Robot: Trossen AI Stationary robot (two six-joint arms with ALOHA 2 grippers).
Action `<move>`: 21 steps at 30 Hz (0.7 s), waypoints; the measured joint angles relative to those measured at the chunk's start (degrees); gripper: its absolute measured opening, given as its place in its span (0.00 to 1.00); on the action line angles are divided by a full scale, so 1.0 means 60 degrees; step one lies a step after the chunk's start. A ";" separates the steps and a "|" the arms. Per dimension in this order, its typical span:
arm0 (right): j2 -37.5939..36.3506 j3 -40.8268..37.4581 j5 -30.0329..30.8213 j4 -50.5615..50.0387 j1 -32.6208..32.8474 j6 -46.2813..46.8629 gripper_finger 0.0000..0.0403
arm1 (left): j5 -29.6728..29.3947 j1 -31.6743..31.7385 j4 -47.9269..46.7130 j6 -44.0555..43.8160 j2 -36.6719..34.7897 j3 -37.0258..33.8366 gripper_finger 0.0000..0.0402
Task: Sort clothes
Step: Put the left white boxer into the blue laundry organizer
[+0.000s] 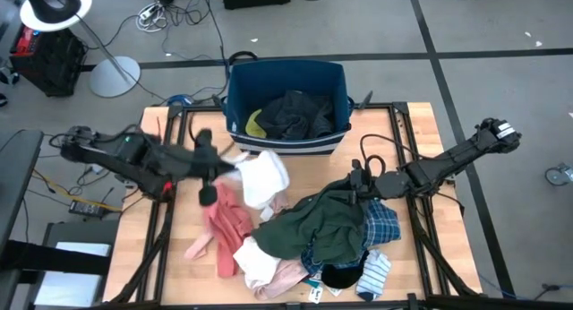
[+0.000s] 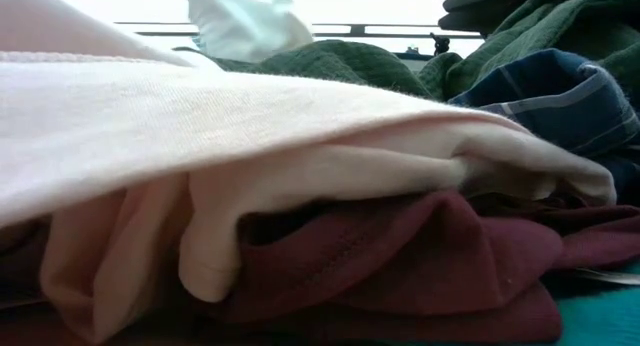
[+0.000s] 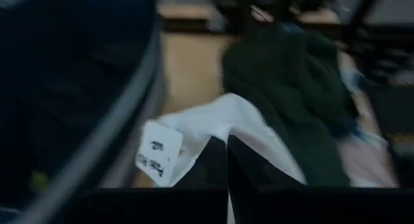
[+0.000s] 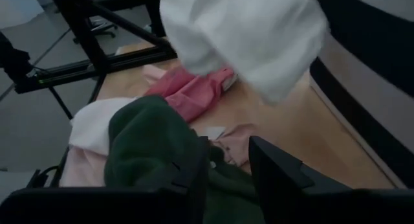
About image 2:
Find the dark horizontal rail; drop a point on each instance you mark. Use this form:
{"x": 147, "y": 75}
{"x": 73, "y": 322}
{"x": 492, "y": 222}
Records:
{"x": 400, "y": 35}

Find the white paper tag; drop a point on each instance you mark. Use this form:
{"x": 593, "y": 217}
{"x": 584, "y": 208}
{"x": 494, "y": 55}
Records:
{"x": 610, "y": 277}

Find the white blue striped sock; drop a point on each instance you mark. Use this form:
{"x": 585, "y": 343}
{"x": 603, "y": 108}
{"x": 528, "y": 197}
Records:
{"x": 240, "y": 26}

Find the dark green garment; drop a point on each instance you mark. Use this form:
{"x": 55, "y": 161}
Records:
{"x": 350, "y": 61}

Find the maroon garment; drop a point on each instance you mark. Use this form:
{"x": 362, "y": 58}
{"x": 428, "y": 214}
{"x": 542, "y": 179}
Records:
{"x": 400, "y": 266}

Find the teal garment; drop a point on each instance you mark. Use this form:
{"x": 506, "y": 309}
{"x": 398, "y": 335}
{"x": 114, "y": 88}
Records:
{"x": 600, "y": 316}

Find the small dark object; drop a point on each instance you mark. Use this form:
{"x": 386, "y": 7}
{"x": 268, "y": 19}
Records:
{"x": 441, "y": 43}

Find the light pink garment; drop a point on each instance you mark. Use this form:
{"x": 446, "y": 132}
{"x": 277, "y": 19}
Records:
{"x": 200, "y": 126}

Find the blue plaid shirt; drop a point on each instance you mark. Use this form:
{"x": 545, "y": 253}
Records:
{"x": 550, "y": 101}

